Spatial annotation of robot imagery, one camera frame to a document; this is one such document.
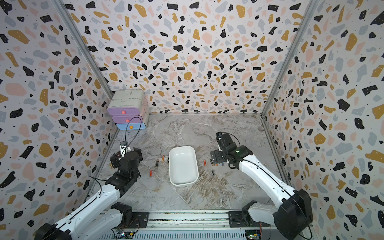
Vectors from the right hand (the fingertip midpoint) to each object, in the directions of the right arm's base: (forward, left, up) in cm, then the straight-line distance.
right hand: (220, 154), depth 83 cm
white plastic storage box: (-1, +22, -13) cm, 25 cm away
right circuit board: (-34, -16, -16) cm, 41 cm away
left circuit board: (-37, +47, -14) cm, 61 cm away
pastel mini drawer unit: (+27, +57, +8) cm, 64 cm away
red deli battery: (-6, +41, -13) cm, 43 cm away
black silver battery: (-4, +4, -14) cm, 15 cm away
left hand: (-2, +50, +4) cm, 50 cm away
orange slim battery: (+4, +36, -14) cm, 39 cm away
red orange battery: (+2, +8, -14) cm, 17 cm away
